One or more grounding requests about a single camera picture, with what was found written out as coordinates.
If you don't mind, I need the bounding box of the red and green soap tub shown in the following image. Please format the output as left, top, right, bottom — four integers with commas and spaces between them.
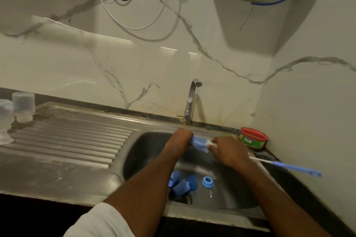
239, 127, 269, 150

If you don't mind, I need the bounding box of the blue bottle cup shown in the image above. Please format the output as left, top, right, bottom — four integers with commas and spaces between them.
172, 180, 191, 198

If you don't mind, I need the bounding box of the white shirt sleeve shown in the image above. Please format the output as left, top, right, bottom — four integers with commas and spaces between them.
63, 202, 136, 237

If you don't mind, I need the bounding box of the stainless steel sink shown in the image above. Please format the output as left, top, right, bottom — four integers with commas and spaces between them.
0, 101, 275, 232

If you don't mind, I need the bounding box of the clear plastic bottle cover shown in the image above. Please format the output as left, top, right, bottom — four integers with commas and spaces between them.
12, 92, 36, 123

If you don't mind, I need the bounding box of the clear plastic bottle dome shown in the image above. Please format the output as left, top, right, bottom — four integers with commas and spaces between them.
0, 99, 15, 146

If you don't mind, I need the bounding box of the clear blue baby bottle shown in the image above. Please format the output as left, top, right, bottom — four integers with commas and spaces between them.
190, 135, 213, 153

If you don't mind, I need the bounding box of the blue handled bottle brush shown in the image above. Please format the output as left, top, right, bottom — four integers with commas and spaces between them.
206, 140, 322, 178

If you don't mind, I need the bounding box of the person's right hand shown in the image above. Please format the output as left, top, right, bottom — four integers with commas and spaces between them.
207, 136, 253, 169

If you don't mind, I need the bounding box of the person's left hand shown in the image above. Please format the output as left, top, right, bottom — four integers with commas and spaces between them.
163, 128, 194, 160

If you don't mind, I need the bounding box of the blue bottle ring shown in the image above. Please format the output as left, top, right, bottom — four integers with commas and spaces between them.
202, 176, 215, 189

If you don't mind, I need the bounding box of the chrome faucet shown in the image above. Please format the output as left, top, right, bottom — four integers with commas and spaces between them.
177, 79, 203, 126

